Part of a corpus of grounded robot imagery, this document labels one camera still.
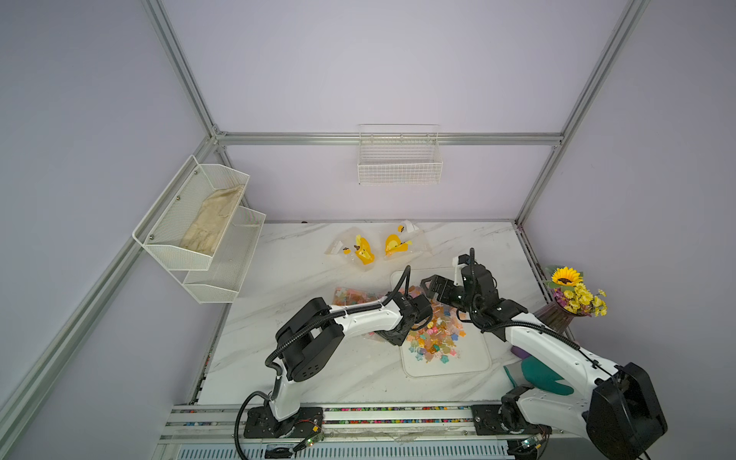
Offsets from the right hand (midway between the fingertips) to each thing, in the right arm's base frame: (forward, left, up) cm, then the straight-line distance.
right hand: (433, 289), depth 85 cm
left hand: (-9, +15, -11) cm, 21 cm away
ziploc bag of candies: (+26, +25, -8) cm, 37 cm away
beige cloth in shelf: (+14, +64, +18) cm, 68 cm away
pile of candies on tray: (-10, -2, -12) cm, 16 cm away
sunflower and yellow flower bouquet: (-8, -32, +10) cm, 35 cm away
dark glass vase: (-10, -32, +1) cm, 34 cm away
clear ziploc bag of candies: (+27, +5, -9) cm, 29 cm away
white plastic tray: (-16, -11, -13) cm, 23 cm away
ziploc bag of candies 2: (+5, +27, -11) cm, 29 cm away
